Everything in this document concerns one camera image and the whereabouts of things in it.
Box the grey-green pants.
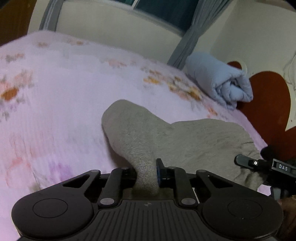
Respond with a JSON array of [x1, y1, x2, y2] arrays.
[[101, 100, 264, 195]]

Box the red heart headboard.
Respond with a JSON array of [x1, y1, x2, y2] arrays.
[[237, 71, 295, 161]]

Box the light blue folded quilt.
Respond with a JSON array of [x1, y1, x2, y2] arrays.
[[186, 52, 253, 110]]

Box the pink floral bed sheet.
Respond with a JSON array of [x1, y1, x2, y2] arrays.
[[1, 31, 266, 240]]

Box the dark glass window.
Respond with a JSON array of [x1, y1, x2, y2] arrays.
[[120, 0, 200, 31]]

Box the grey right curtain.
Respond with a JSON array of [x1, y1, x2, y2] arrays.
[[167, 0, 231, 69]]

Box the grey curtain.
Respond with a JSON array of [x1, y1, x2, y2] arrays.
[[167, 0, 231, 69], [39, 0, 64, 32]]

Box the grey left curtain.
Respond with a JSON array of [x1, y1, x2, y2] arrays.
[[39, 0, 64, 32]]

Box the brown wooden door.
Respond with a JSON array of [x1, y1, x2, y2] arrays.
[[0, 0, 37, 46]]

